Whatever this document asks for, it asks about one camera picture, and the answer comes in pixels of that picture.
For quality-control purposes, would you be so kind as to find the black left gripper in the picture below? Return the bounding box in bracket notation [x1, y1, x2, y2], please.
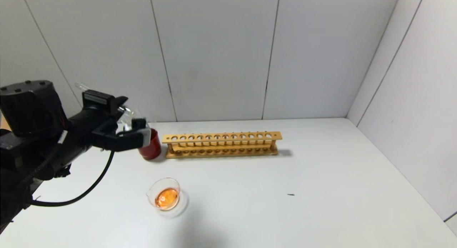
[67, 89, 129, 145]

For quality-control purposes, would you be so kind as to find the test tube with yellow pigment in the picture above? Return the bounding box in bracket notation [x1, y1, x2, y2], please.
[74, 82, 143, 124]

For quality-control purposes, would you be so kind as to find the wooden test tube rack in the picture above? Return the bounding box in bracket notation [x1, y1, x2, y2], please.
[162, 131, 282, 159]

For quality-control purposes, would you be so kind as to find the red plastic cup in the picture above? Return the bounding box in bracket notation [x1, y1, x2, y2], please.
[139, 128, 162, 160]

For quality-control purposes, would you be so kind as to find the glass beaker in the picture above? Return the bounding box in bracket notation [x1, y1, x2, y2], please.
[146, 177, 188, 218]

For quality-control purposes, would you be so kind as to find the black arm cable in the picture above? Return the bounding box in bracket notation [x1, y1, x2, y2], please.
[30, 150, 115, 207]

